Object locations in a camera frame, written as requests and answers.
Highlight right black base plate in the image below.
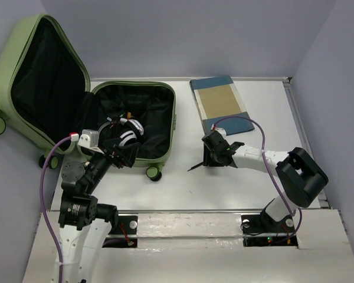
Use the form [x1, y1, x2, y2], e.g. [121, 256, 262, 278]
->
[240, 214, 298, 248]

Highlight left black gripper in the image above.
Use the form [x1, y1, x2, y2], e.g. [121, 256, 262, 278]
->
[85, 136, 141, 192]

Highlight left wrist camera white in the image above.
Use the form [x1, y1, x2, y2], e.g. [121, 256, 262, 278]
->
[70, 129, 102, 153]

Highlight blue and tan cloth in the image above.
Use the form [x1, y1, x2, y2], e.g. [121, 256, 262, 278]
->
[190, 75, 254, 135]

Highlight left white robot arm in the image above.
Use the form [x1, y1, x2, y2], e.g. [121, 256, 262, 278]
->
[53, 139, 140, 282]

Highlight green hard-shell suitcase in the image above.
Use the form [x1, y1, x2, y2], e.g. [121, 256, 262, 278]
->
[0, 14, 176, 182]

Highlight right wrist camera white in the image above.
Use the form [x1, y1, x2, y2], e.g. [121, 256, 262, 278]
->
[211, 124, 227, 138]

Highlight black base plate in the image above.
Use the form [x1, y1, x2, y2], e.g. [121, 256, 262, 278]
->
[240, 214, 298, 248]
[103, 215, 138, 248]

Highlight black and white headphones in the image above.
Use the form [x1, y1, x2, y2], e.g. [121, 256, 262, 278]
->
[98, 111, 145, 147]

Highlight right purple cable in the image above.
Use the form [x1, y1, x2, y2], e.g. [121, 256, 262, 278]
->
[211, 116, 304, 245]

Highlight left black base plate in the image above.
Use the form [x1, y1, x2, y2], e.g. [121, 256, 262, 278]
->
[103, 215, 138, 248]

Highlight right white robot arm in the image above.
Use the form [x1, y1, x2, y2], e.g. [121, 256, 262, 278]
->
[202, 130, 329, 231]

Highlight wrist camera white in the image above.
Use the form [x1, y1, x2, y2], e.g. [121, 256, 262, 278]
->
[211, 124, 227, 138]
[70, 129, 102, 153]

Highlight black thin stick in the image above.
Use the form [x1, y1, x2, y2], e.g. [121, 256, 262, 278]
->
[187, 162, 204, 172]

